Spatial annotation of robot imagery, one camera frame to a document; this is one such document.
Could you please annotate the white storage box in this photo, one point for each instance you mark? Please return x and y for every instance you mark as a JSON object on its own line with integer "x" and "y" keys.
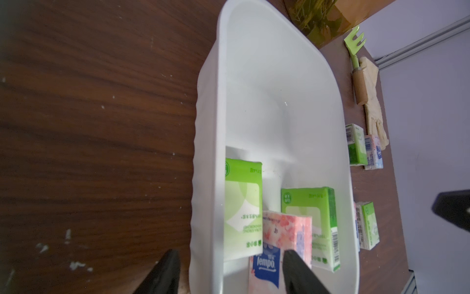
{"x": 266, "y": 94}

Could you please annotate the pink blue tissue pack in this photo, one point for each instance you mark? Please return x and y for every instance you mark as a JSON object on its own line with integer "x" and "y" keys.
{"x": 374, "y": 154}

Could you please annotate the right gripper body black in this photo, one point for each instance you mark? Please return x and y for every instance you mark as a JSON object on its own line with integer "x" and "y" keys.
{"x": 454, "y": 207}

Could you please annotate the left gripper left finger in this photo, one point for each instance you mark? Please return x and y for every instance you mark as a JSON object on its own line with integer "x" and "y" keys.
{"x": 164, "y": 277}

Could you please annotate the beige garden glove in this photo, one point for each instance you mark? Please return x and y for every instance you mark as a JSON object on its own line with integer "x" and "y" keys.
{"x": 374, "y": 115}

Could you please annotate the narrow green tissue pack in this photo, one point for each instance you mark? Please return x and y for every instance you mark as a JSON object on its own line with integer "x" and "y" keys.
{"x": 319, "y": 204}

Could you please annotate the green hand rake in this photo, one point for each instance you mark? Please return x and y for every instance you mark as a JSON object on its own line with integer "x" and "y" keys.
{"x": 354, "y": 43}

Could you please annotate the green tissue pack in box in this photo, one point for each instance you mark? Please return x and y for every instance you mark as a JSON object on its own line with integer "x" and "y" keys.
{"x": 243, "y": 222}

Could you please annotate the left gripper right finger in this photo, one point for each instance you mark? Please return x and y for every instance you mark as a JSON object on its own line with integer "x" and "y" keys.
{"x": 298, "y": 277}

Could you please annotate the amber vase with plants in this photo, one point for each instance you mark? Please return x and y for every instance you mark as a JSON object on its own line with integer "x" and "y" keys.
{"x": 322, "y": 21}

